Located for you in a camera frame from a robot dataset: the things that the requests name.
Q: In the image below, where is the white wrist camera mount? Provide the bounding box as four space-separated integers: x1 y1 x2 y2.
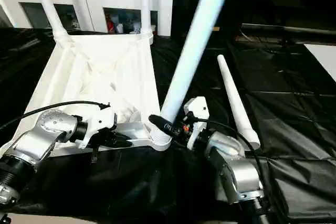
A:
74 104 118 151
183 96 210 150

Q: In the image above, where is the black horizontal bar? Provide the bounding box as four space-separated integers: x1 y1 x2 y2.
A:
240 23 336 36

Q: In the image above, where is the white flat board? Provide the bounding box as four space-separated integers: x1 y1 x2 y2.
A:
304 43 336 82

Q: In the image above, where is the white plastic stool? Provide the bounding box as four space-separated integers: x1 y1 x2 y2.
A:
0 34 173 158

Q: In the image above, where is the white plastic table leg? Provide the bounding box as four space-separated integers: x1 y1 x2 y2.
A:
139 0 155 44
217 54 261 150
29 0 71 44
159 0 237 141

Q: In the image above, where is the black glossy mat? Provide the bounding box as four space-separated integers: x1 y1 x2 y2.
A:
0 26 336 222

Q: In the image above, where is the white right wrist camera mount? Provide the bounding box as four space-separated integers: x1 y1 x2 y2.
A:
183 96 210 150

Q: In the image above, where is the white pole with teal band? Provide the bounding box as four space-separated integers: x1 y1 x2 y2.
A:
0 0 16 28

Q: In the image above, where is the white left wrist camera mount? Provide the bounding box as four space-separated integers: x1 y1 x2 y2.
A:
74 104 118 151

